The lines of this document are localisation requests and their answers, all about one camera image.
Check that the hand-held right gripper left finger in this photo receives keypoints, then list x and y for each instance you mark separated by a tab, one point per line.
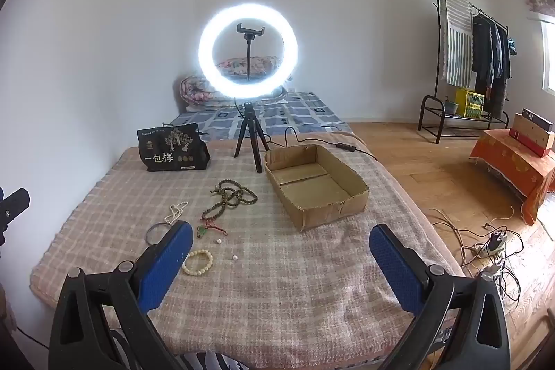
169	261

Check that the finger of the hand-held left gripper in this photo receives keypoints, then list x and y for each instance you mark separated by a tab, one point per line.
15	203

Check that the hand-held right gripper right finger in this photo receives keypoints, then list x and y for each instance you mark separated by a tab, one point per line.
392	266

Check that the thin metal bangle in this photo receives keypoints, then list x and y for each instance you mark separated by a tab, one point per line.
146	234

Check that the white pearl strand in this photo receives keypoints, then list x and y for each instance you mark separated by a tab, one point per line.
175	214

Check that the white power strip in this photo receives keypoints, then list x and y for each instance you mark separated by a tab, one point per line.
494	244

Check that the black white striped clothing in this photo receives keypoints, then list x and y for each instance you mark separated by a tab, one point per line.
208	361

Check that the black printed bag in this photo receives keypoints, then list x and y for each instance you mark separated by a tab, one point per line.
173	153

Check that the plaid blanket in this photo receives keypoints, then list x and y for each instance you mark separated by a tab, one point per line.
282	287

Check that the orange cloth covered table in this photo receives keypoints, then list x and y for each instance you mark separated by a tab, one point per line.
511	162

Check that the black tripod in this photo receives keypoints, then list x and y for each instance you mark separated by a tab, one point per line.
250	123

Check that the small plant pot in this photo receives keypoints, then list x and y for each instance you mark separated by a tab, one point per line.
451	106

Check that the floral quilt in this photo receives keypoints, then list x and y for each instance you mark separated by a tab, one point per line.
195	90

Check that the blue patterned bed sheet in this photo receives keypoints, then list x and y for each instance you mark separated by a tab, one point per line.
303	110

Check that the yellow crate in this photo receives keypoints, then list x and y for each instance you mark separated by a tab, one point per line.
470	103

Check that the dark long box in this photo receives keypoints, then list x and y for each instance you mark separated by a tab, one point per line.
537	119

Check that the black clothes rack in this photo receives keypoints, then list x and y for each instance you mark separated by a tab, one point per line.
435	49

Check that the black phone holder pole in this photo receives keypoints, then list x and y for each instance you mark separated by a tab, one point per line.
249	49

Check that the dark hanging clothes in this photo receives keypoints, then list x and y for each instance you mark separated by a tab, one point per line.
485	53

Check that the striped hanging cloth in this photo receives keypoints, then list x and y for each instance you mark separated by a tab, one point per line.
457	40

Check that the window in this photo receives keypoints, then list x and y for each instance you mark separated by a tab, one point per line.
548	58

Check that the floral curtain valance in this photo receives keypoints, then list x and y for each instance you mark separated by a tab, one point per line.
537	3

